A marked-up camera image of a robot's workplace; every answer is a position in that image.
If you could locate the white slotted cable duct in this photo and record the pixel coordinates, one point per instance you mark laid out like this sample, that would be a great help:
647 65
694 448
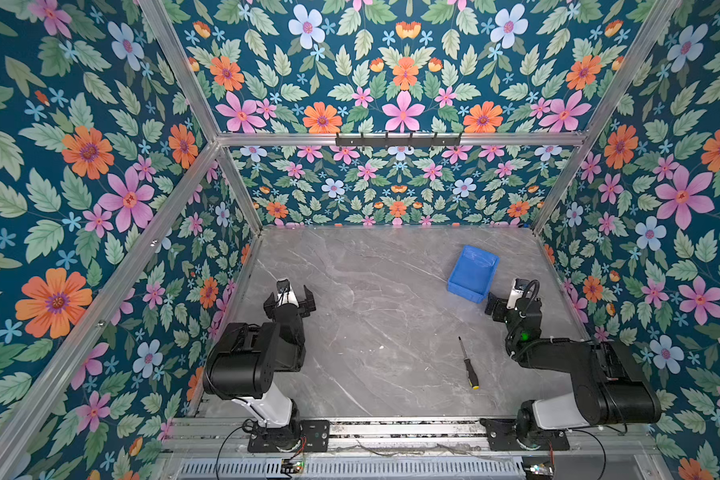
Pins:
353 468

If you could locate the black yellow handled screwdriver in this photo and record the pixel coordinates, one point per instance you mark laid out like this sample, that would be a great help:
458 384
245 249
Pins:
470 371

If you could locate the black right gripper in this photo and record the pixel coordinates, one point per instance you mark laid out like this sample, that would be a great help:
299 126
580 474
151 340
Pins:
503 308

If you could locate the black wall hook rail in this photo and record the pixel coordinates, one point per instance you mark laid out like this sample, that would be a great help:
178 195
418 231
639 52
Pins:
384 140

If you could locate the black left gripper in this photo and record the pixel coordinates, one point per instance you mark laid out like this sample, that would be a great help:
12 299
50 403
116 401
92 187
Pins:
288 308

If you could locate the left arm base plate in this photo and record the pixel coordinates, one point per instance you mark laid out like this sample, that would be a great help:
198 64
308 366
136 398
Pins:
298 437

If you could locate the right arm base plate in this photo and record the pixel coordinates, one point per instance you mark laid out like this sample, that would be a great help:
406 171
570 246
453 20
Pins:
510 435

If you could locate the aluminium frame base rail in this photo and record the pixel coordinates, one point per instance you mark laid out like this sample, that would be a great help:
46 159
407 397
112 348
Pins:
463 435

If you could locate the blue plastic bin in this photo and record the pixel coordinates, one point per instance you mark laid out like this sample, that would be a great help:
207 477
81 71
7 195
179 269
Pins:
473 274

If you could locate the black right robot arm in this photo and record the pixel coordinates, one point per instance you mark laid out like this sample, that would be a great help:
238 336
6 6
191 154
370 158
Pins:
607 386

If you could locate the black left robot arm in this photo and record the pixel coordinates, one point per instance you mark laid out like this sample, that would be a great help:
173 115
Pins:
241 366

